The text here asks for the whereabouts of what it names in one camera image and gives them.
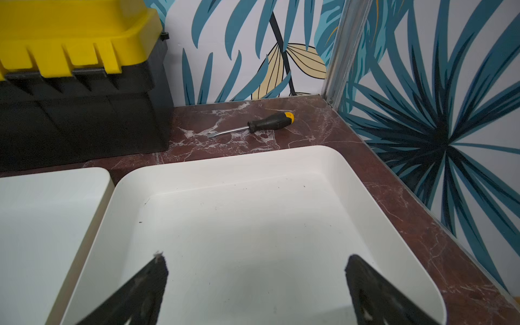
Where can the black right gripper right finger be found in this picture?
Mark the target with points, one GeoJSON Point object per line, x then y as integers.
{"type": "Point", "coordinates": [376, 301]}

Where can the yellow black toolbox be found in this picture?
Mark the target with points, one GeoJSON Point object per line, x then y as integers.
{"type": "Point", "coordinates": [81, 80]}

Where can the white storage tray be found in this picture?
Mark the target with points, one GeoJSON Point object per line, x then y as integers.
{"type": "Point", "coordinates": [48, 224]}
{"type": "Point", "coordinates": [260, 238]}

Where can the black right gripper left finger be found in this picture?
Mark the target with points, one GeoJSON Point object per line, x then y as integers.
{"type": "Point", "coordinates": [138, 301]}

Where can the white right storage tray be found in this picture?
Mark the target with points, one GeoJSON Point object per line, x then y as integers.
{"type": "Point", "coordinates": [260, 238]}

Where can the black yellow screwdriver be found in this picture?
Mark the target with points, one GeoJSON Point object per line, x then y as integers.
{"type": "Point", "coordinates": [274, 122]}

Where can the white middle storage tray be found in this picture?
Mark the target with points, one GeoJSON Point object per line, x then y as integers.
{"type": "Point", "coordinates": [48, 224]}

